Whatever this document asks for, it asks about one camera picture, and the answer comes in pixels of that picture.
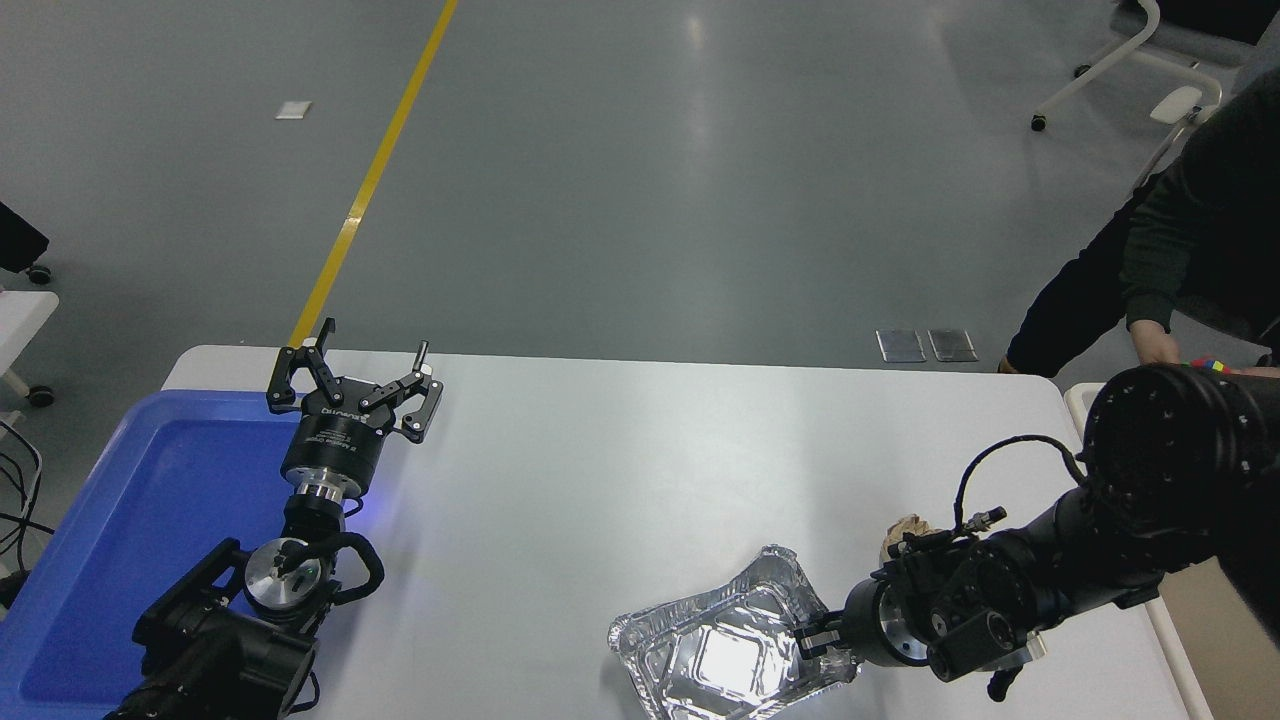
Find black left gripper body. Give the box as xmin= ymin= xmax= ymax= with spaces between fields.
xmin=280 ymin=398 xmax=396 ymax=489

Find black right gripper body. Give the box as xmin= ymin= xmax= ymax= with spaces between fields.
xmin=840 ymin=578 xmax=901 ymax=669

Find silver foil tray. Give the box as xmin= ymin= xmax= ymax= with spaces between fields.
xmin=608 ymin=545 xmax=861 ymax=720

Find person's right hand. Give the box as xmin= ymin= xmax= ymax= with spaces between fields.
xmin=1135 ymin=319 xmax=1183 ymax=367

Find crumpled tan paper ball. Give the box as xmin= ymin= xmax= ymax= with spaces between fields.
xmin=881 ymin=514 xmax=949 ymax=561

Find blue plastic tray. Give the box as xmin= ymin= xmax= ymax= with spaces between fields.
xmin=0 ymin=389 xmax=311 ymax=720

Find white wheeled side table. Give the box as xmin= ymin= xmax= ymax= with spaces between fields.
xmin=0 ymin=290 xmax=61 ymax=411

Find large pale bin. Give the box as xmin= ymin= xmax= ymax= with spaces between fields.
xmin=1063 ymin=383 xmax=1280 ymax=720

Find black wheeled chair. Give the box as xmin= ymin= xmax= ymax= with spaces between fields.
xmin=0 ymin=200 xmax=53 ymax=286

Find person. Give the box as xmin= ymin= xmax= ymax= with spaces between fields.
xmin=1000 ymin=65 xmax=1280 ymax=376

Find white-framed wheeled chair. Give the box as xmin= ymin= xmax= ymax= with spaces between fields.
xmin=1030 ymin=0 xmax=1280 ymax=191

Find black cables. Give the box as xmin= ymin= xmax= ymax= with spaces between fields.
xmin=0 ymin=415 xmax=47 ymax=611

